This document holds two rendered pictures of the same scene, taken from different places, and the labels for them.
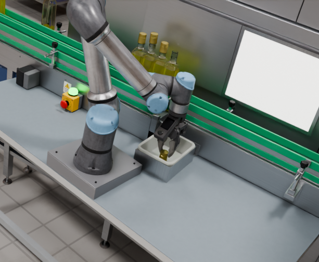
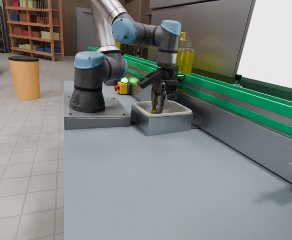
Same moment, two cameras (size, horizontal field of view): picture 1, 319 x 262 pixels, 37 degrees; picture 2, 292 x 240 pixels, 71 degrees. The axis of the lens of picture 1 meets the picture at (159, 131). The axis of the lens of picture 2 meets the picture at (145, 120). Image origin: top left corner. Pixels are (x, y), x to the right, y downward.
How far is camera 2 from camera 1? 135 cm
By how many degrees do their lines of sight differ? 33
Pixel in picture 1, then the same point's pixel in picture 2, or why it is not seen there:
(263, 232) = (238, 213)
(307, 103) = not seen: outside the picture
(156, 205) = (116, 147)
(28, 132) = not seen: hidden behind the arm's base
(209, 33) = (224, 19)
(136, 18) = not seen: hidden behind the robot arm
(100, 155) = (82, 92)
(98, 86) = (99, 39)
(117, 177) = (95, 116)
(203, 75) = (218, 62)
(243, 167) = (241, 138)
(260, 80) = (273, 49)
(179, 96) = (161, 42)
